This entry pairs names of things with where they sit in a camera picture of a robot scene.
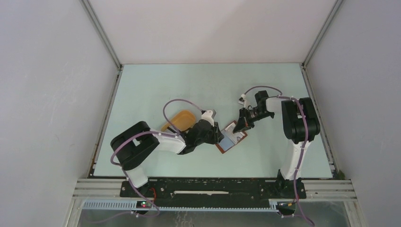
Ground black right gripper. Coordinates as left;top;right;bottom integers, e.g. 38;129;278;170
233;107;273;133

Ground brown leather card holder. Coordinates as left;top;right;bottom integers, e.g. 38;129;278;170
216;121;248;154

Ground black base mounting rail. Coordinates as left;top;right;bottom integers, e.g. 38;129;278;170
120;177;306;209

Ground white striped credit cards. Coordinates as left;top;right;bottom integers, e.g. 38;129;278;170
223;122;246;143

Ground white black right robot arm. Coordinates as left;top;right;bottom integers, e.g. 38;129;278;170
233;91;321;198

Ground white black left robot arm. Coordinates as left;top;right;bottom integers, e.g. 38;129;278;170
110;120;224;197

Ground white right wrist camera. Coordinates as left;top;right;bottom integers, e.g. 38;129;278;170
238;94;250;109

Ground orange plastic tray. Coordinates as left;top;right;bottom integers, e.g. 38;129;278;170
161;110;196;133

